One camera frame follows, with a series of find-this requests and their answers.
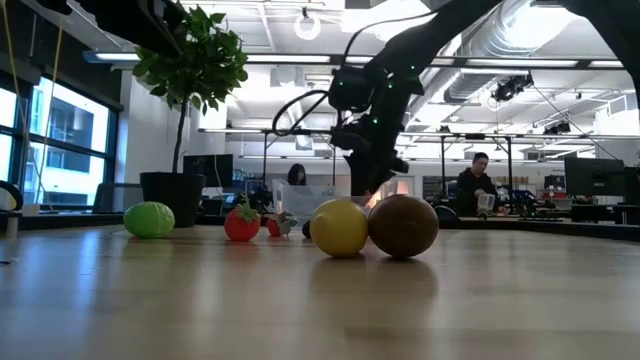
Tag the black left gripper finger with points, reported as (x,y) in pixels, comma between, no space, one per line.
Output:
(162,35)

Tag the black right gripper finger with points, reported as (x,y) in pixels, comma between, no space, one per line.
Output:
(361,180)
(384,181)

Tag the brown toy kiwi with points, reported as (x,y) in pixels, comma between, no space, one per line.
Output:
(403,226)

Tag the yellow toy lemon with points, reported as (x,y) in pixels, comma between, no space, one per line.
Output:
(339,228)

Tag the clear plastic tupperware container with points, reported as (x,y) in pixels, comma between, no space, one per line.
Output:
(300,200)

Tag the black toy blackberry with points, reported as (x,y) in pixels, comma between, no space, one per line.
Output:
(306,230)

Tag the red strawberry with pale leaves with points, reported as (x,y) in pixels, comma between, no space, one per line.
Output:
(273,227)

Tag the large red toy strawberry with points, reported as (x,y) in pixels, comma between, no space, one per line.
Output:
(241,227)

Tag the green toy cabbage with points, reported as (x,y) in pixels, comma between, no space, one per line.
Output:
(149,220)

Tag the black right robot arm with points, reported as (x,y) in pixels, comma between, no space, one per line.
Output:
(440,35)

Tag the person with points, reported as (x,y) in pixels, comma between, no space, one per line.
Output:
(472,190)
(296,175)

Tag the large window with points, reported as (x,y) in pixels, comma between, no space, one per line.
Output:
(70,125)

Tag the long ceiling light bar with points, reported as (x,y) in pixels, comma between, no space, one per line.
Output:
(287,58)

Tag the black ceiling-mounted device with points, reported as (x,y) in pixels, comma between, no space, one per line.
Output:
(510,89)

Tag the black computer monitor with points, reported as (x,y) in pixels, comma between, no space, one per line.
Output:
(207,170)
(595,177)

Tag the green potted plant black pot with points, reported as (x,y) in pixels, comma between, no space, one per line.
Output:
(172,197)

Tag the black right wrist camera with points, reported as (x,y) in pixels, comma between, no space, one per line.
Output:
(350,90)

